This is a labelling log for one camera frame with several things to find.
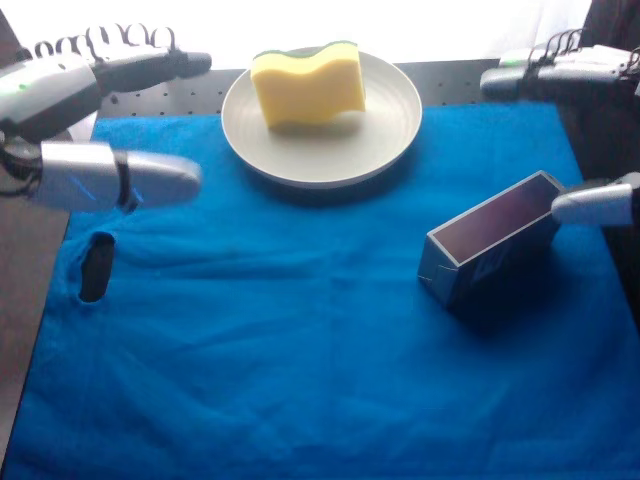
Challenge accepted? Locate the dark brown curtain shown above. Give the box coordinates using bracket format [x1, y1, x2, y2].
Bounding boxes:
[582, 0, 640, 51]

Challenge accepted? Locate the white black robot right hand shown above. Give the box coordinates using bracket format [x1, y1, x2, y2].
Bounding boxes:
[478, 28, 640, 229]

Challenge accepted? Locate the blue cloth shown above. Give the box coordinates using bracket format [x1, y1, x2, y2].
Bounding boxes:
[0, 102, 640, 480]

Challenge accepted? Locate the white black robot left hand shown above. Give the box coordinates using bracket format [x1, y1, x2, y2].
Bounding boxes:
[0, 22, 214, 215]

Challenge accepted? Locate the white round plate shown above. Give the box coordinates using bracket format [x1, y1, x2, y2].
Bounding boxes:
[221, 48, 425, 190]

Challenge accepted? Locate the dark purple box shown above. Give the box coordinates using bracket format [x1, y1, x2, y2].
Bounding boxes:
[417, 169, 569, 321]

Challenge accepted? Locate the yellow green sponge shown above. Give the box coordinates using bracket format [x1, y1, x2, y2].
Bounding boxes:
[249, 40, 367, 132]

